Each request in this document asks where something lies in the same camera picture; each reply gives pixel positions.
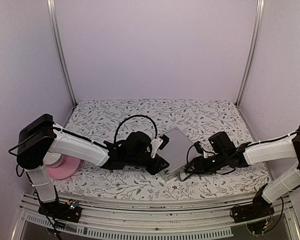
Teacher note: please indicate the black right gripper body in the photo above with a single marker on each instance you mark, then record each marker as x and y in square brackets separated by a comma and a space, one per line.
[211, 167]

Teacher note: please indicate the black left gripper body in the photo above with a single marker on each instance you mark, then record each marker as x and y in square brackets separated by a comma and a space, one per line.
[136, 162]

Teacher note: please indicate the aluminium poker case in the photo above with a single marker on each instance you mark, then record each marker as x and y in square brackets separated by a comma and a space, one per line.
[175, 153]

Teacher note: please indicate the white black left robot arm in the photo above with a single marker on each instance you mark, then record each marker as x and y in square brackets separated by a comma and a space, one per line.
[44, 143]

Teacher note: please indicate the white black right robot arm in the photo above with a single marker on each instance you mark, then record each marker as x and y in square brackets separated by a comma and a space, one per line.
[248, 154]

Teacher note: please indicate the pink plate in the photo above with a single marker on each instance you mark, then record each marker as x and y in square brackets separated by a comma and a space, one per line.
[67, 167]

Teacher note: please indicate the white bowl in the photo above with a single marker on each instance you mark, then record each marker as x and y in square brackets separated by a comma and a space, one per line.
[52, 160]

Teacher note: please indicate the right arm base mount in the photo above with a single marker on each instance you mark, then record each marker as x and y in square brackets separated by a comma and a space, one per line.
[259, 208]

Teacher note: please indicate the aluminium front rail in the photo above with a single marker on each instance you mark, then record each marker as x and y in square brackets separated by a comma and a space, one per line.
[118, 219]

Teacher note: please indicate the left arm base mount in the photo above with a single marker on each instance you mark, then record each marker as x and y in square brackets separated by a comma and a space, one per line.
[69, 211]

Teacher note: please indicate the right aluminium frame post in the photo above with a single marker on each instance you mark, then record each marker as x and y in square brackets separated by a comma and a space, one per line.
[252, 50]

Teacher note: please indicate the aluminium frame post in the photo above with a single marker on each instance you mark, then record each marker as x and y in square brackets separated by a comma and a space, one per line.
[51, 8]
[252, 50]

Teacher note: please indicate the left aluminium frame post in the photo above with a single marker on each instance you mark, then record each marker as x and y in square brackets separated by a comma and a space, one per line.
[51, 8]

